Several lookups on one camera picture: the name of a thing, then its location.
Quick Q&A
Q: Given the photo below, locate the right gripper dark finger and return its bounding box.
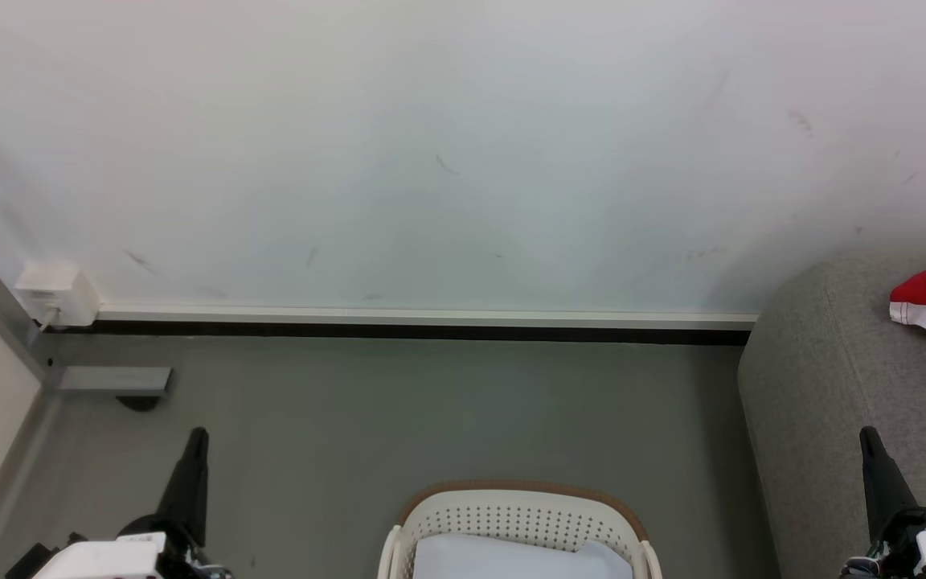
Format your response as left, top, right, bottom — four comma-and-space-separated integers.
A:
859, 425, 920, 541

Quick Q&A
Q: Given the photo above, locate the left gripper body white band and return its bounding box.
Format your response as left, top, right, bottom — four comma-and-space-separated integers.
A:
31, 513, 232, 579

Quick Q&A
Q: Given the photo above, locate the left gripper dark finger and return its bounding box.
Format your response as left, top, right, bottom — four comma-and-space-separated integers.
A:
154, 427, 210, 549

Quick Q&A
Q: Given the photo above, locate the grey fabric sofa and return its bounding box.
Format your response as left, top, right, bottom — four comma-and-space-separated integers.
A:
736, 249, 926, 579

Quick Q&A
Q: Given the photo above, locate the black baseboard strip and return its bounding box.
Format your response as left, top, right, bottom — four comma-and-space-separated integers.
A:
68, 319, 753, 347

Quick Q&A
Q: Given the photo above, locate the cream perforated laundry basket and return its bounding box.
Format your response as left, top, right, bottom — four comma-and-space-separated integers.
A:
377, 480, 664, 579

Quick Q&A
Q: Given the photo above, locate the pale blue cloth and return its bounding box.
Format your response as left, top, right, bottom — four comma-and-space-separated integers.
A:
413, 532, 634, 579

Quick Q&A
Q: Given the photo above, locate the grey metal frame foot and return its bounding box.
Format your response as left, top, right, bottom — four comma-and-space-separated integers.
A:
58, 366, 174, 396

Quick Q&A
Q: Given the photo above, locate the white wall socket box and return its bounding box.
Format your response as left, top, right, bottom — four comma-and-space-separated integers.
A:
14, 261, 101, 328

